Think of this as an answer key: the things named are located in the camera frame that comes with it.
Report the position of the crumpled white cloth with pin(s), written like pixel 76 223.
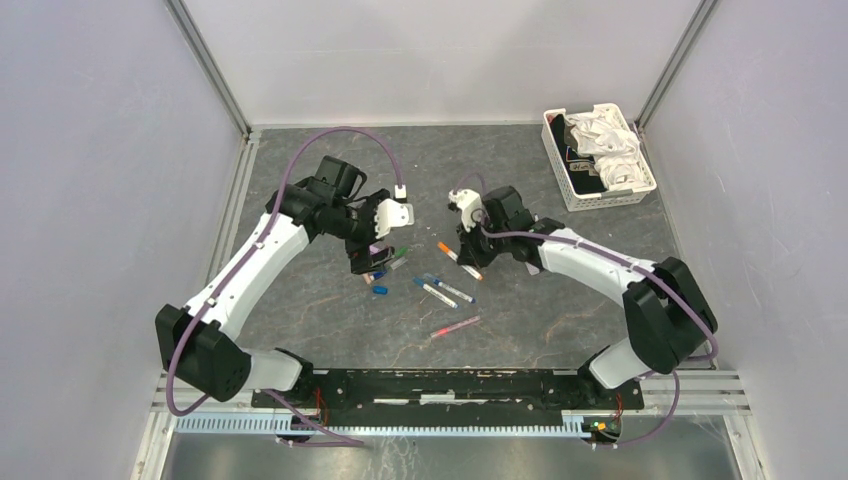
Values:
pixel 604 135

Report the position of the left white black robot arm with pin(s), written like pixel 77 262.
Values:
pixel 198 341

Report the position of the orange cap marker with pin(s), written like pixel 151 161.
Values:
pixel 455 258

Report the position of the red thin pen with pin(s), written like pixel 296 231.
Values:
pixel 456 326

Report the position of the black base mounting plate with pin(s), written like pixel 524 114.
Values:
pixel 457 397

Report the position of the light blue cap marker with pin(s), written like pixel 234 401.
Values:
pixel 435 293

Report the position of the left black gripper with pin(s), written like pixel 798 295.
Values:
pixel 358 253

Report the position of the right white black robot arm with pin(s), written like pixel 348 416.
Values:
pixel 668 320

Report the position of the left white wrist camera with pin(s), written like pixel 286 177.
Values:
pixel 391 214

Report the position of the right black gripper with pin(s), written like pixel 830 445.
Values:
pixel 468 254

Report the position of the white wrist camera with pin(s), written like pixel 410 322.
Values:
pixel 468 203
pixel 391 214

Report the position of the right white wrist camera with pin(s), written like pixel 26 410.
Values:
pixel 468 203

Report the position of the clear cap blue pen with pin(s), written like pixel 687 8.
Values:
pixel 450 289

